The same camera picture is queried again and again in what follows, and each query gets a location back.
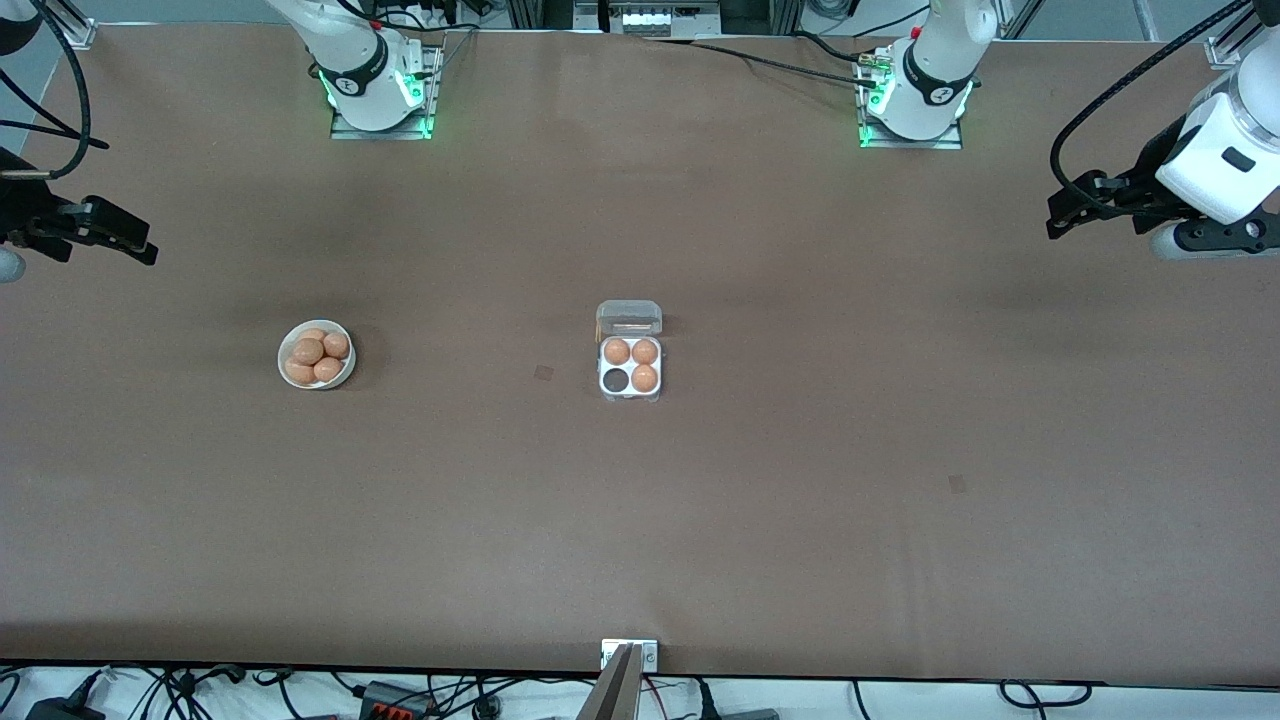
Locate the black red connector box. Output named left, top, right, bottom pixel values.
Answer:
left=362, top=681, right=441, bottom=720

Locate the grey power strip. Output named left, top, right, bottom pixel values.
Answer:
left=575, top=0, right=723, bottom=39

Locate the clear plastic egg box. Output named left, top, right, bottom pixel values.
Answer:
left=596, top=300, right=664, bottom=403

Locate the metal table edge bracket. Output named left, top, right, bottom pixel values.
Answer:
left=601, top=639, right=659, bottom=673

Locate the aluminium frame profile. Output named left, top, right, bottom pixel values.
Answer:
left=1205, top=0, right=1259, bottom=69
left=40, top=0, right=98, bottom=49

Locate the long black table cable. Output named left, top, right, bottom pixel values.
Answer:
left=640, top=36, right=881, bottom=86

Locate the white round bowl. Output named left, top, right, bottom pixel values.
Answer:
left=277, top=319, right=356, bottom=391

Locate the black power adapter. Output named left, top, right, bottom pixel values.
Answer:
left=25, top=695, right=107, bottom=720

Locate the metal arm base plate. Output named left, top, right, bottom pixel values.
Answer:
left=857, top=45, right=965, bottom=151
left=330, top=45, right=435, bottom=141

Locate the grey metal bar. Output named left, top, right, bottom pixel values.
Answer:
left=575, top=643, right=644, bottom=720

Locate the short black table cable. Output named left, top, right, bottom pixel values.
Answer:
left=795, top=30, right=873, bottom=67

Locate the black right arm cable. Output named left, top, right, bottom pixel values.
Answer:
left=0, top=0, right=111, bottom=183

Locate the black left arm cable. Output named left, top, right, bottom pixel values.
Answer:
left=1048, top=0, right=1256, bottom=219

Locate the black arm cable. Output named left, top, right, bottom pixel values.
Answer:
left=1048, top=0, right=1256, bottom=219
left=0, top=0, right=111, bottom=183

